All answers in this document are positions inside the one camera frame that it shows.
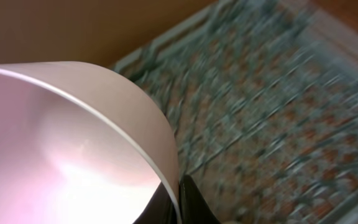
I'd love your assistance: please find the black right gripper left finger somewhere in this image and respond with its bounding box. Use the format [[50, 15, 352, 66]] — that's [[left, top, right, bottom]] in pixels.
[[134, 183, 177, 224]]

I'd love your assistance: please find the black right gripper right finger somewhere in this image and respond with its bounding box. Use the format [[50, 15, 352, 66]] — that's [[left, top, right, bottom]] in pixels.
[[180, 175, 220, 224]]

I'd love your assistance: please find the grey dishwasher rack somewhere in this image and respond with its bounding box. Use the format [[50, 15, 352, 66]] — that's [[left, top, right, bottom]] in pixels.
[[113, 1, 358, 223]]

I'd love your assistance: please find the pink bowl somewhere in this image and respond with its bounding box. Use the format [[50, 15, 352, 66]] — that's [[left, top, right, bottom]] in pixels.
[[0, 62, 180, 223]]

